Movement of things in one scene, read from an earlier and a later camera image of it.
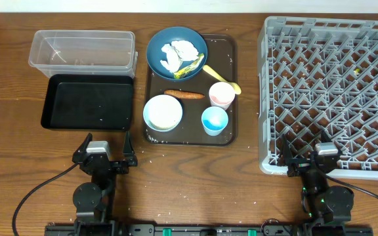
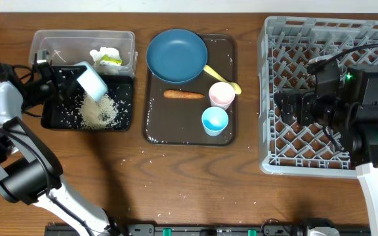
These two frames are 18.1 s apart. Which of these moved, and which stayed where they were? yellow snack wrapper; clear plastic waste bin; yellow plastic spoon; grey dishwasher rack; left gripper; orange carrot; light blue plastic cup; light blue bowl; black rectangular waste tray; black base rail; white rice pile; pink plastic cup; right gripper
Moved: light blue bowl; left gripper; right gripper; yellow snack wrapper; white rice pile
Stayed: light blue plastic cup; grey dishwasher rack; pink plastic cup; black rectangular waste tray; yellow plastic spoon; orange carrot; clear plastic waste bin; black base rail
